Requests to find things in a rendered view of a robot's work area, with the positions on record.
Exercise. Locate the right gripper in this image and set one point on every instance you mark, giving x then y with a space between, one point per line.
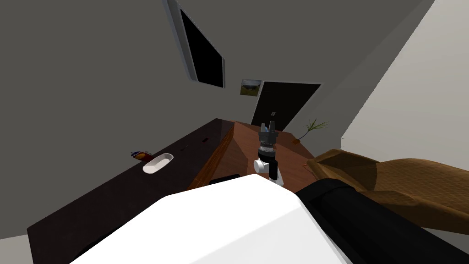
268 139

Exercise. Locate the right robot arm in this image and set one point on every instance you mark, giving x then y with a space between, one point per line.
366 227

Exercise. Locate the black door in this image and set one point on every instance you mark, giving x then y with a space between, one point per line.
284 104

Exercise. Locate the green potted plant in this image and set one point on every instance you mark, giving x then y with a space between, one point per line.
311 128

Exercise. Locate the grey framed black window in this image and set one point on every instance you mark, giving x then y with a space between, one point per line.
205 58

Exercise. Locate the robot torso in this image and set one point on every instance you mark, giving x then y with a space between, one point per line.
220 227

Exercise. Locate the white oval bowl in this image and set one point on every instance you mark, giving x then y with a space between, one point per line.
157 164

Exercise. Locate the red blue yellow object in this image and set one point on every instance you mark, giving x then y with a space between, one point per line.
142 156

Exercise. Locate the brown sofa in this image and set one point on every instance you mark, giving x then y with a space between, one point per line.
410 190

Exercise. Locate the dark brown table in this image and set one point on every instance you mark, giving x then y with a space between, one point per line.
121 205

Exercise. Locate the landscape wall picture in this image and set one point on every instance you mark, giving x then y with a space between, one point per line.
250 87

